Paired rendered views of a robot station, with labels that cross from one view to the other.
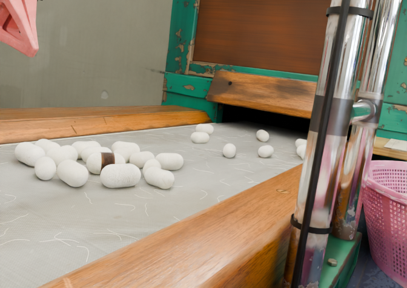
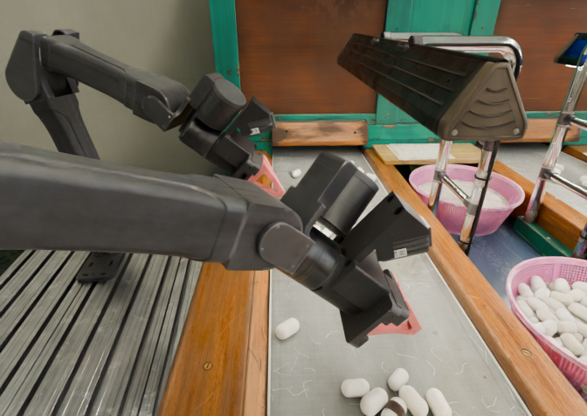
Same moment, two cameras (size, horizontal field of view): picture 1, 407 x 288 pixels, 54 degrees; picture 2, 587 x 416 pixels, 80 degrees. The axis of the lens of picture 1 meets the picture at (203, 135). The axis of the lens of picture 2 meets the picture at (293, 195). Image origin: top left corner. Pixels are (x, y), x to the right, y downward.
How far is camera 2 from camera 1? 0.57 m
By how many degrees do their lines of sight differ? 35
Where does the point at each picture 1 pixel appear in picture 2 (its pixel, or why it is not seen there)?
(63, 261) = (425, 290)
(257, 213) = (446, 242)
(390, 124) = (383, 135)
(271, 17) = (300, 78)
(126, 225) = (407, 266)
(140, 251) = (460, 278)
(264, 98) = (314, 137)
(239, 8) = (274, 72)
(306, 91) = (339, 128)
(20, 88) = not seen: outside the picture
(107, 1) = (28, 21)
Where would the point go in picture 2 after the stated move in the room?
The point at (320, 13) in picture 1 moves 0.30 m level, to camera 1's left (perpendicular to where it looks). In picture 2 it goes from (334, 72) to (243, 81)
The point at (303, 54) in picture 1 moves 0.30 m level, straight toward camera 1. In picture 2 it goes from (326, 100) to (378, 126)
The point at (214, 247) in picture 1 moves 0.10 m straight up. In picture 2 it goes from (466, 265) to (479, 214)
